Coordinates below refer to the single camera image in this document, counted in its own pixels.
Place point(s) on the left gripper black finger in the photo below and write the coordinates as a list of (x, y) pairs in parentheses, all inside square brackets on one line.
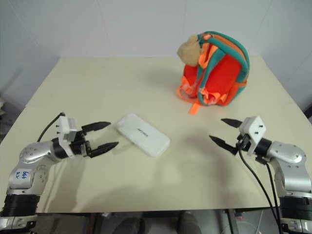
[(103, 149), (96, 125)]

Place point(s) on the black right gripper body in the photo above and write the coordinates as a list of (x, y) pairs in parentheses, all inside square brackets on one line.
[(243, 143)]

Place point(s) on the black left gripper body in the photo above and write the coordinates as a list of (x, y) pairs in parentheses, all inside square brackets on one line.
[(79, 146)]

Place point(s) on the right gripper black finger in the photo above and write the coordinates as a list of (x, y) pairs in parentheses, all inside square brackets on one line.
[(224, 143), (232, 122)]

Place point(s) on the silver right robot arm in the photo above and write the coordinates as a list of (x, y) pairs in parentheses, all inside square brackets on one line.
[(290, 161)]

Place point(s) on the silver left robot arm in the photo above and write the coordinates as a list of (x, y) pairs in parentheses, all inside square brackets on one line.
[(36, 151)]

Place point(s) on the orange and green plush backpack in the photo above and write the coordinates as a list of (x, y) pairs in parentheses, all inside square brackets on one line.
[(219, 73)]

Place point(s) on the white power bank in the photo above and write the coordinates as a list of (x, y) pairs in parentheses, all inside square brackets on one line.
[(142, 135)]

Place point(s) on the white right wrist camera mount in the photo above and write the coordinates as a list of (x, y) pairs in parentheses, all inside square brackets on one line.
[(254, 129)]

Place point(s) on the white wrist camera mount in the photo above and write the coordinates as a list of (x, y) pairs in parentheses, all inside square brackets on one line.
[(254, 129), (66, 126)]

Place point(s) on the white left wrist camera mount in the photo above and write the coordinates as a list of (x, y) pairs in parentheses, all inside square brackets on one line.
[(66, 126)]

